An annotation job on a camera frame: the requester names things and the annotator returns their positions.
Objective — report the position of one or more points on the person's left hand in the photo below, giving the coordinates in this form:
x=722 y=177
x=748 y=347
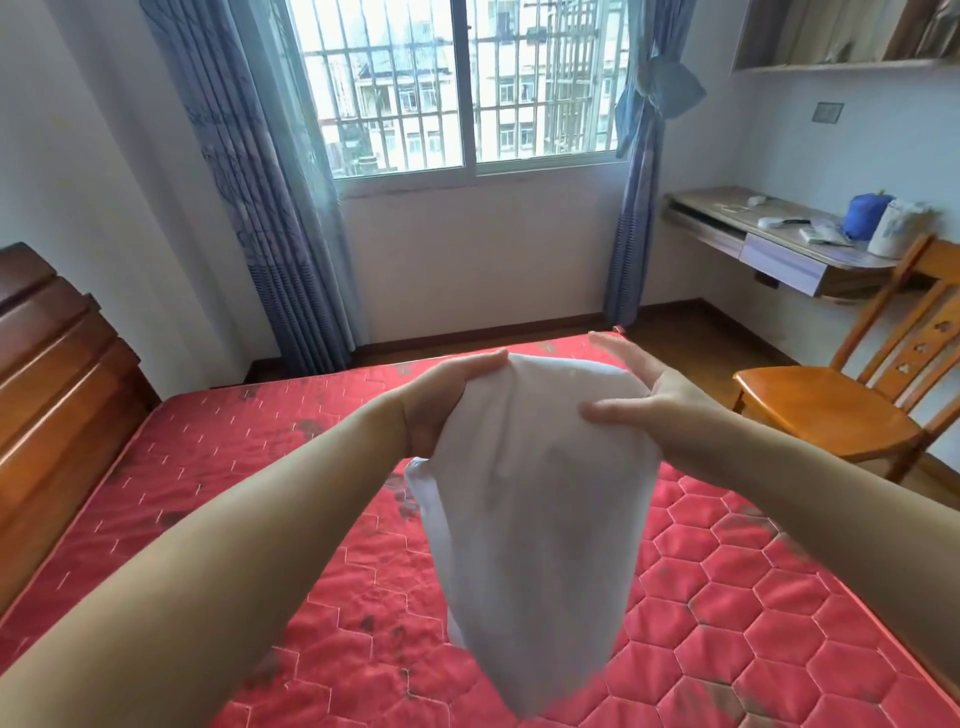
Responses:
x=427 y=409

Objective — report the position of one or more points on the person's right hand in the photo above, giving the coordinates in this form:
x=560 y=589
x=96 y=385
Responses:
x=675 y=420

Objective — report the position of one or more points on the person's left thumb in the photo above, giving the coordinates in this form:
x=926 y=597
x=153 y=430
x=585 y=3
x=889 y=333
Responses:
x=480 y=364

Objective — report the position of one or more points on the person's right thumb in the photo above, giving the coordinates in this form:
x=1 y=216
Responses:
x=619 y=409

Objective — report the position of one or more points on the white cloth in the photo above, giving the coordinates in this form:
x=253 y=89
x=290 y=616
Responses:
x=532 y=525

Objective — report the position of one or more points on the person's left forearm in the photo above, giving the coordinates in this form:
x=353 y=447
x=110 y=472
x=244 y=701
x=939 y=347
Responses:
x=202 y=577

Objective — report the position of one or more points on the person's right forearm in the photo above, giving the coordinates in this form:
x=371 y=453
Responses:
x=840 y=517

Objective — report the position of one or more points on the red quilted mattress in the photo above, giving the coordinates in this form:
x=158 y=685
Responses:
x=712 y=600

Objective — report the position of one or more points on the orange wooden chair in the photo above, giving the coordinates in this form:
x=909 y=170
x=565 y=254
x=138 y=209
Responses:
x=862 y=390

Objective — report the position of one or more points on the white remote control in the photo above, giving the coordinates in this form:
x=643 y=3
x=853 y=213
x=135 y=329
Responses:
x=780 y=222

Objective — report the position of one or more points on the tied blue curtain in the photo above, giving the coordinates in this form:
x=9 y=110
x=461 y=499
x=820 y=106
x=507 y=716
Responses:
x=645 y=150

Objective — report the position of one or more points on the white papers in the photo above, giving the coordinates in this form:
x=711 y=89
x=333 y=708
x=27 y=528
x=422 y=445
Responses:
x=823 y=235

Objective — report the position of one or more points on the blue patterned curtain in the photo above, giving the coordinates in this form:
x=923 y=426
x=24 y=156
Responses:
x=262 y=187

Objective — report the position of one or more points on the window with metal grille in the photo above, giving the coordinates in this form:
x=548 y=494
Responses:
x=457 y=82

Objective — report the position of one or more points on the blue bag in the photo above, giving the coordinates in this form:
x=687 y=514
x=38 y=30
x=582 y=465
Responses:
x=865 y=216

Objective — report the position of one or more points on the brown wooden headboard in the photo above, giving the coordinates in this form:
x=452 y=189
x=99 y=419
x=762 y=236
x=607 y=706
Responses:
x=52 y=405

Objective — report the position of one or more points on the wall-mounted wooden desk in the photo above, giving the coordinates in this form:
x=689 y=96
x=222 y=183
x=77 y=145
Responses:
x=780 y=244

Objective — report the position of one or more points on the wall socket plate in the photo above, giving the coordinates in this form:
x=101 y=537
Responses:
x=827 y=112

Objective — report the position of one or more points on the wooden wall shelf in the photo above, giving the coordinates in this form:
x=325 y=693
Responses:
x=847 y=34

